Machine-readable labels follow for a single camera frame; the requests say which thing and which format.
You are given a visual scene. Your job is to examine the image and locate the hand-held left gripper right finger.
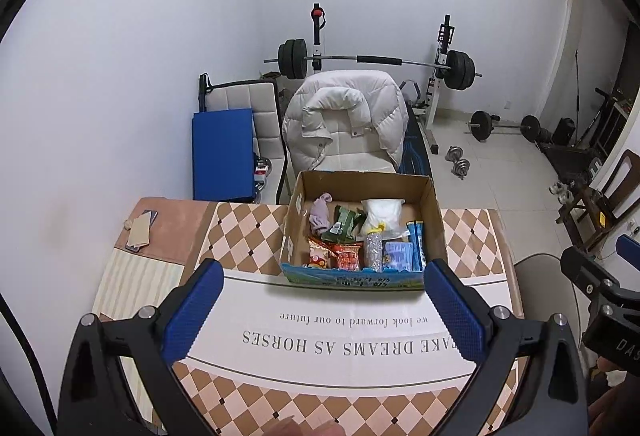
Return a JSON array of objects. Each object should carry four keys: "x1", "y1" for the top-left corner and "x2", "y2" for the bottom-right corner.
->
[{"x1": 424, "y1": 259, "x2": 590, "y2": 436}]

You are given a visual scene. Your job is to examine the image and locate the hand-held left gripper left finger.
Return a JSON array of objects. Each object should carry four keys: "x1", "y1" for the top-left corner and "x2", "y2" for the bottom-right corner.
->
[{"x1": 59, "y1": 259, "x2": 224, "y2": 436}]

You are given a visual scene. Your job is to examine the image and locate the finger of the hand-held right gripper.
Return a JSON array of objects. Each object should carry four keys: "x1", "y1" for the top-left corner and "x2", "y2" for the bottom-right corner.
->
[
  {"x1": 616, "y1": 235, "x2": 640, "y2": 263},
  {"x1": 560, "y1": 246, "x2": 621, "y2": 302}
]

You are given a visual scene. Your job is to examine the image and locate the blue long stick packet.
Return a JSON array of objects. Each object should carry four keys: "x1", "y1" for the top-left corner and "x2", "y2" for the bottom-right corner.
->
[{"x1": 406, "y1": 220, "x2": 429, "y2": 273}]

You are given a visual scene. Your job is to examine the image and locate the light blue tissue pack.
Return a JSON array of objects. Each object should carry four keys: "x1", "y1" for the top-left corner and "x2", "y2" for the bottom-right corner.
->
[{"x1": 382, "y1": 240, "x2": 416, "y2": 273}]

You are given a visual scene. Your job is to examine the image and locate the silver foil packet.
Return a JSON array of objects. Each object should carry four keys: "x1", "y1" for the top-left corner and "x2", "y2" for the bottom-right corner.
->
[{"x1": 362, "y1": 225, "x2": 386, "y2": 272}]

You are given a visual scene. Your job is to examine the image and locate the cardboard box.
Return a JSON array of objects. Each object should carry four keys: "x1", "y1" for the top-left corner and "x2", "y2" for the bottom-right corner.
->
[{"x1": 280, "y1": 170, "x2": 447, "y2": 292}]

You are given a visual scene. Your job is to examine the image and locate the red snack packet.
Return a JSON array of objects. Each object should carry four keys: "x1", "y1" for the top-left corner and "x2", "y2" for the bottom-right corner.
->
[{"x1": 327, "y1": 240, "x2": 365, "y2": 272}]

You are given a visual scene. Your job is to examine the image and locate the white plastic bag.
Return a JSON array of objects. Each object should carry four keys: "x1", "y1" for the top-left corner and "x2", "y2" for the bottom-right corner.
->
[{"x1": 359, "y1": 199, "x2": 405, "y2": 237}]

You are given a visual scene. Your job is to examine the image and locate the panda print snack packet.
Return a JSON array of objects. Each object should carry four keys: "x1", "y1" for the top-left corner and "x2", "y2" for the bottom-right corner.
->
[{"x1": 306, "y1": 236, "x2": 333, "y2": 269}]

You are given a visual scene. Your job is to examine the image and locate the green snack packet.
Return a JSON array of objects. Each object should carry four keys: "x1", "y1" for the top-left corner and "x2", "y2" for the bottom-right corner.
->
[{"x1": 320, "y1": 205, "x2": 366, "y2": 244}]

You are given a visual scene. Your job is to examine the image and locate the person's right hand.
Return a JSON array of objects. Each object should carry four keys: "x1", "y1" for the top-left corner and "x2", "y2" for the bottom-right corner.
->
[{"x1": 587, "y1": 358, "x2": 640, "y2": 436}]

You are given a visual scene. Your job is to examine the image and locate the person's left hand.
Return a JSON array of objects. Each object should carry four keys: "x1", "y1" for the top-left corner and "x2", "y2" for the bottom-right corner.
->
[{"x1": 260, "y1": 416, "x2": 346, "y2": 436}]

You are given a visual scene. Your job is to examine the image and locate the dark wooden chair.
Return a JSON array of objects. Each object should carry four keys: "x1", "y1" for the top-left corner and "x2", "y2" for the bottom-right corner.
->
[{"x1": 555, "y1": 149, "x2": 640, "y2": 252}]

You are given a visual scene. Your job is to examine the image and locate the beige striped mat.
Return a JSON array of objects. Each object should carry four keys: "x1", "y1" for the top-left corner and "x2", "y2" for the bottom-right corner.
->
[{"x1": 91, "y1": 247, "x2": 187, "y2": 322}]

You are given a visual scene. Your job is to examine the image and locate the brown table mat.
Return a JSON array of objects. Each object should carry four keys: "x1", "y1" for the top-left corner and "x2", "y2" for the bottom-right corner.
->
[{"x1": 121, "y1": 197, "x2": 218, "y2": 264}]

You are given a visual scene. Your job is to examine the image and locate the cardboard scrap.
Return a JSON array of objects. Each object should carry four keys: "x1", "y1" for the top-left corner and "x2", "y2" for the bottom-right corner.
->
[{"x1": 124, "y1": 211, "x2": 153, "y2": 249}]

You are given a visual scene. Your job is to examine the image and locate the smartphone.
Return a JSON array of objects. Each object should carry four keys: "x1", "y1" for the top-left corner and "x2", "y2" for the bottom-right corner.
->
[{"x1": 125, "y1": 210, "x2": 159, "y2": 253}]

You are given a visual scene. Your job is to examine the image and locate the diamond patterned printed tablecloth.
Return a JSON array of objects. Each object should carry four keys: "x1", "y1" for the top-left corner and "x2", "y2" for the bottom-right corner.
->
[{"x1": 167, "y1": 201, "x2": 526, "y2": 436}]

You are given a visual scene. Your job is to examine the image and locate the black bag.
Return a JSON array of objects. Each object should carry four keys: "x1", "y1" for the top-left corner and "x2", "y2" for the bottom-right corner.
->
[{"x1": 552, "y1": 117, "x2": 577, "y2": 147}]

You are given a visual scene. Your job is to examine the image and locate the blue folded mat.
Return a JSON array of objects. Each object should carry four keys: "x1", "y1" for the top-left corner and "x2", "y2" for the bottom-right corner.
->
[{"x1": 191, "y1": 109, "x2": 256, "y2": 203}]

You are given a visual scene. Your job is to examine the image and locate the black and blue weight bench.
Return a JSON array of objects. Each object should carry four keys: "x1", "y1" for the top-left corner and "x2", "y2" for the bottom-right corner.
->
[{"x1": 402, "y1": 79, "x2": 433, "y2": 177}]

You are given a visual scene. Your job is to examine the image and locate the short barbell with black plates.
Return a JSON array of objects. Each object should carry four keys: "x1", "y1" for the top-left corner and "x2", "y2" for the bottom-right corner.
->
[{"x1": 467, "y1": 110, "x2": 542, "y2": 142}]

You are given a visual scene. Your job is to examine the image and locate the white padded folding bench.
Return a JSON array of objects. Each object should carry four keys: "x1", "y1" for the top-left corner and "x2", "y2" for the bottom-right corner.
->
[{"x1": 198, "y1": 74, "x2": 288, "y2": 204}]

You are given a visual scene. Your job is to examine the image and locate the white down jacket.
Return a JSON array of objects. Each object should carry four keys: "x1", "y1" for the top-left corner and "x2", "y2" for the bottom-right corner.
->
[{"x1": 281, "y1": 70, "x2": 410, "y2": 173}]

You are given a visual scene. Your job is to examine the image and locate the long barbell with black plates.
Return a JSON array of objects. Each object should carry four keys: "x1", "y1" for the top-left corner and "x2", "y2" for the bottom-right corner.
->
[{"x1": 263, "y1": 38, "x2": 483, "y2": 91}]

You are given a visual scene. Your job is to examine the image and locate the white bench press rack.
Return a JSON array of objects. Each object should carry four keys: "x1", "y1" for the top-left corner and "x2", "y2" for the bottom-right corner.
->
[{"x1": 307, "y1": 4, "x2": 458, "y2": 154}]

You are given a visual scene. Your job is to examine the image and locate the white door frame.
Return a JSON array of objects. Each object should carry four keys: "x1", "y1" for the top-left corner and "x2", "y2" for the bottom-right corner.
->
[{"x1": 537, "y1": 0, "x2": 640, "y2": 152}]

